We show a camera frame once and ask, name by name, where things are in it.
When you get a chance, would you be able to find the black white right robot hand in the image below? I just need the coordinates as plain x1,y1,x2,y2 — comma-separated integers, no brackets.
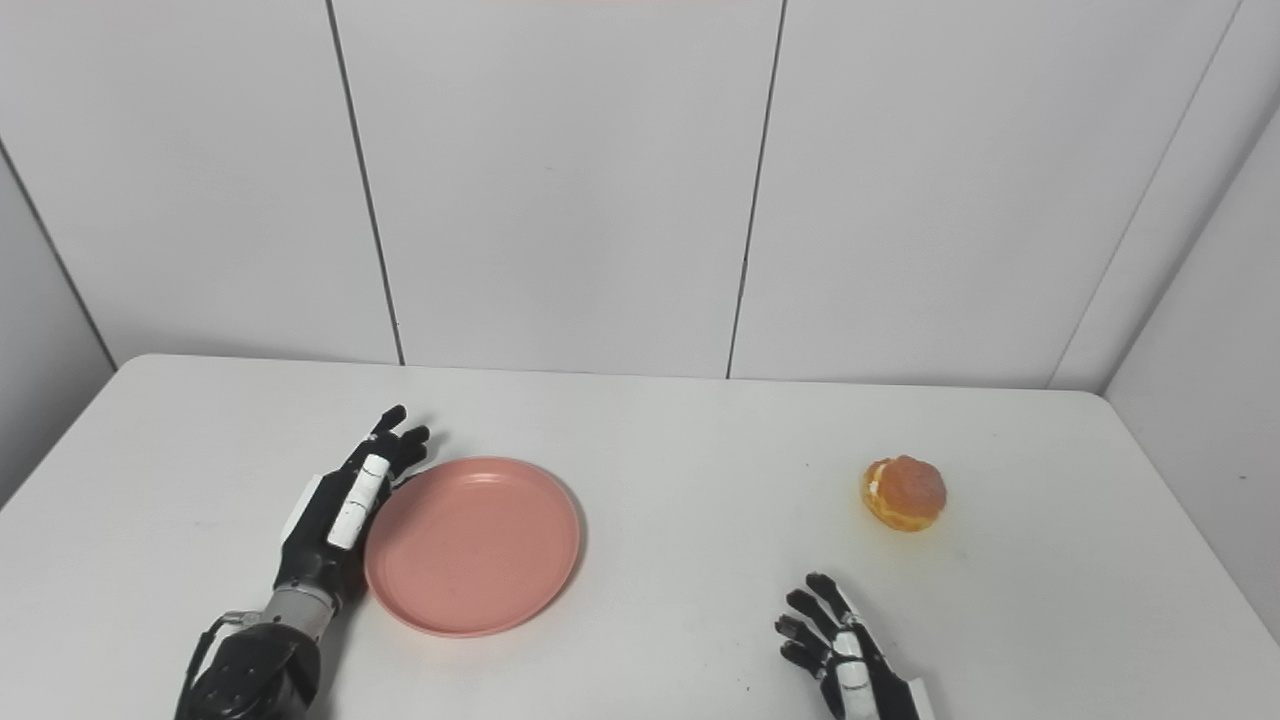
774,572,938,720

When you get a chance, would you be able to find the pink round plate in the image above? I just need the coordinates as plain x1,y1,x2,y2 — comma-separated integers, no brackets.
363,456,583,639

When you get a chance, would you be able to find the golden cream puff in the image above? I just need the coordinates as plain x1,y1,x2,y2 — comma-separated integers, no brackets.
861,455,949,534

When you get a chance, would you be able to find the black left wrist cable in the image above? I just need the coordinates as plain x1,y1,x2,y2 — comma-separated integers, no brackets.
174,611,247,720

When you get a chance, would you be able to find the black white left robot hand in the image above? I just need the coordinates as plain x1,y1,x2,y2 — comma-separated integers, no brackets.
272,404,432,613

